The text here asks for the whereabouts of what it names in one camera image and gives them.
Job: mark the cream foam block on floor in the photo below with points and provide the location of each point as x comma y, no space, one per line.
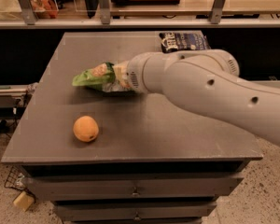
24,200

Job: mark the green rice chip bag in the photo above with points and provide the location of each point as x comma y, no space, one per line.
100,78

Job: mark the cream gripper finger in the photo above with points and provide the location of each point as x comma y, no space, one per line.
120,71

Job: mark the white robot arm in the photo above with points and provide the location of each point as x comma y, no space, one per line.
207,83

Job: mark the drawer knob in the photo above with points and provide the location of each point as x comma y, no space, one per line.
137,217
135,192

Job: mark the black wire basket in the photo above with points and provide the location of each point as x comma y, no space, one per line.
14,180

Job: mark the metal shelf rail frame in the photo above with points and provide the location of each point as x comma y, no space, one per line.
190,14

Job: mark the grey cabinet with drawers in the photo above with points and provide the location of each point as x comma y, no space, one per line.
180,162

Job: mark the dark blue chip bag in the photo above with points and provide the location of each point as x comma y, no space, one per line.
177,41

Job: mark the upper drawer knob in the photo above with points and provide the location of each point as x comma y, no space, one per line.
135,192

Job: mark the lower drawer knob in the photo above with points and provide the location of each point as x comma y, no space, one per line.
137,217

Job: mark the orange fruit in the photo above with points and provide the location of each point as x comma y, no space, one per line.
86,129

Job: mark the orange snack bag on shelf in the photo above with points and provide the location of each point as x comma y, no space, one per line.
47,6

